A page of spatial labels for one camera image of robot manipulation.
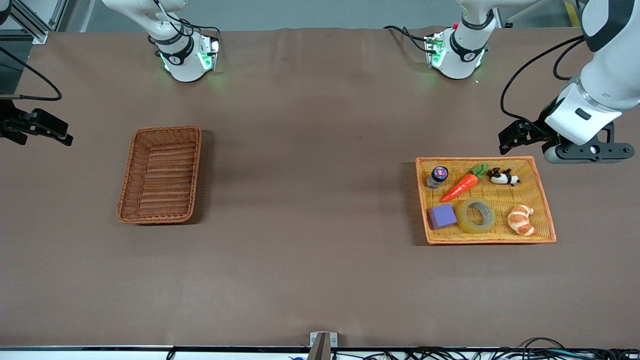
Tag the yellow packing tape roll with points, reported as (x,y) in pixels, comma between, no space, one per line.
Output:
(462,220)

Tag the orange toy carrot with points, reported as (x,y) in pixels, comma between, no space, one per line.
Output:
(462,187)

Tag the table cover sheet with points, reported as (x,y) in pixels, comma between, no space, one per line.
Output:
(320,200)

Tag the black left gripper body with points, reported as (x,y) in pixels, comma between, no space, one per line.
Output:
(534,131)

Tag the metal camera pole bracket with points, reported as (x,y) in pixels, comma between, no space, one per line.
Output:
(322,347)

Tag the aluminium frame profile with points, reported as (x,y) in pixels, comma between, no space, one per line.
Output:
(30,27)

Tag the toy croissant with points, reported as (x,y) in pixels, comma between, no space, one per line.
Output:
(520,220)

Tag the black and white panda toy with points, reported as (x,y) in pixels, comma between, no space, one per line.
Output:
(502,177)

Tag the small dark-capped bottle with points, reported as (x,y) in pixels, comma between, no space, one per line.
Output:
(437,176)

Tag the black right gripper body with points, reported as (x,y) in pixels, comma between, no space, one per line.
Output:
(11,123)

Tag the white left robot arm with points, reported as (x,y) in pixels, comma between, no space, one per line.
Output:
(605,80)

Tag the deep brown wicker basket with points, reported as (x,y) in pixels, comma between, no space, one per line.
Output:
(160,200)

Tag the flat orange wicker basket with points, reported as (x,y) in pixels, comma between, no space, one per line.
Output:
(500,192)

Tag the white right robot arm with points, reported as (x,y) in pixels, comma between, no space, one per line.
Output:
(175,65)

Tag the purple foam block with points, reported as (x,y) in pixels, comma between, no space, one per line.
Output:
(442,216)

